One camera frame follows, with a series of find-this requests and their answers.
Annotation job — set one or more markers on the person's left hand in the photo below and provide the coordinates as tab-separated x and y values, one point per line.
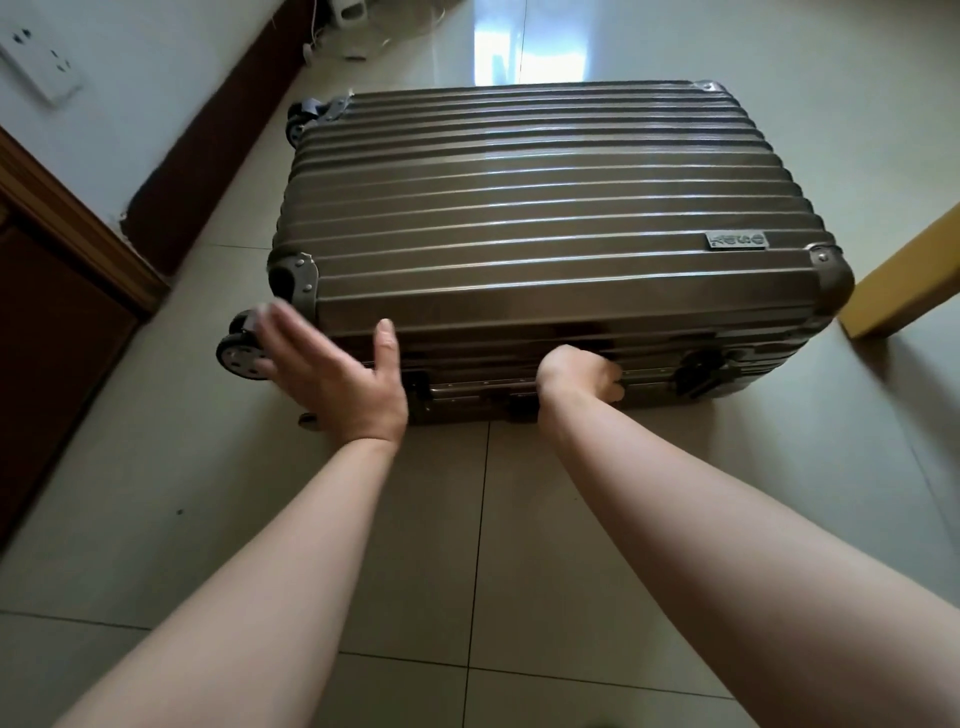
345	390

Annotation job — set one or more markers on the person's right hand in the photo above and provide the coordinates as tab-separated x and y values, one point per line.
581	371

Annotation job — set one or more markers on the gold hard-shell suitcase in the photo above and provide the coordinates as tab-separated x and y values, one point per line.
540	210

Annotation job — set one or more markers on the person's right forearm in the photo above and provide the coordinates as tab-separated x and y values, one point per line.
750	570

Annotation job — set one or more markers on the person's left forearm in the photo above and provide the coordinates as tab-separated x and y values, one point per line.
240	600

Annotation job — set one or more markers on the yellow wooden furniture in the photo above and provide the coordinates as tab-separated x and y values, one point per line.
907	285

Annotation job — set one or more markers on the small white jar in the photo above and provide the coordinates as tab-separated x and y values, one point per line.
350	11

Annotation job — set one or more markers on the white wall socket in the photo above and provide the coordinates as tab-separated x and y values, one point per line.
41	60

